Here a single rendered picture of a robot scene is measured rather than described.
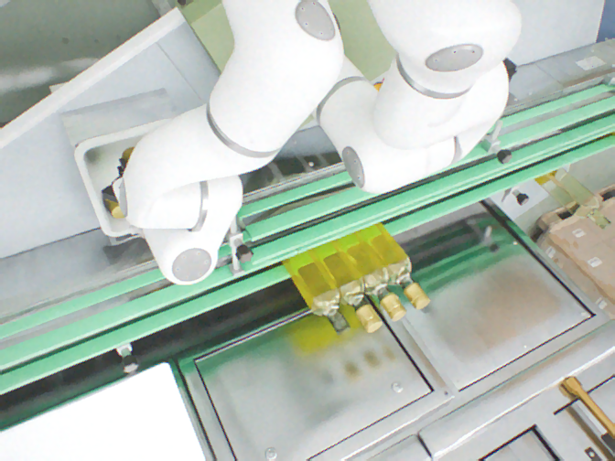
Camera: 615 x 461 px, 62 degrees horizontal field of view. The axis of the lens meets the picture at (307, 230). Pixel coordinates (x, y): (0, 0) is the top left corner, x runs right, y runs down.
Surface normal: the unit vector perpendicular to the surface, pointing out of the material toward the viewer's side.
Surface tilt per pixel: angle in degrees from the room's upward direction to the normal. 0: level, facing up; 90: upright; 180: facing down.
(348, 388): 91
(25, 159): 0
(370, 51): 1
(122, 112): 90
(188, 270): 15
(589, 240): 84
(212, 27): 1
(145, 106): 90
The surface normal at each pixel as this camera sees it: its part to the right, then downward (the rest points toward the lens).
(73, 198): 0.47, 0.70
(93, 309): 0.06, -0.64
